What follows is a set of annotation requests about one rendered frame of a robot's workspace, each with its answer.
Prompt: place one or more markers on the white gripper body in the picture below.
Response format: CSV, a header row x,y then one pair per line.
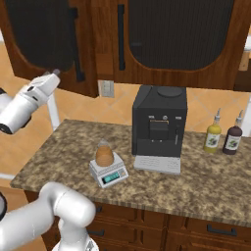
x,y
48,83

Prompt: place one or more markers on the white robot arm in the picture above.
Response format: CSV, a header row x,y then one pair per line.
x,y
17,111

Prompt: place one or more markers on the open wooden cabinet door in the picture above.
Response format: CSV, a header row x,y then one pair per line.
x,y
85,49

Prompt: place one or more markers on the amber honey bottle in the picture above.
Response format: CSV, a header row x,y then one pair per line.
x,y
104,155

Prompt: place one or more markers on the white digital scale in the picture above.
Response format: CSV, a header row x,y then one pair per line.
x,y
109,176

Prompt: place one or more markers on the closed wooden cabinet door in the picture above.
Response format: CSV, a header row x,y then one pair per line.
x,y
183,39

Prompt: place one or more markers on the yellow oil bottle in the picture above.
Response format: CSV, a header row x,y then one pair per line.
x,y
212,137

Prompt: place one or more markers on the dark brown sauce bottle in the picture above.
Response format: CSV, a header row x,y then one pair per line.
x,y
232,140

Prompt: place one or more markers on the black coffee machine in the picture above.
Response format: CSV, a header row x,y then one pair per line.
x,y
159,130

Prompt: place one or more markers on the wooden drawer front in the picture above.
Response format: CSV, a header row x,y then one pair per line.
x,y
209,228
130,214

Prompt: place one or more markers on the white wall outlet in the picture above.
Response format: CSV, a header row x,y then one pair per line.
x,y
106,88

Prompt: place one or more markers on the wooden cabinet frame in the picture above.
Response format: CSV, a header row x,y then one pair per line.
x,y
104,39

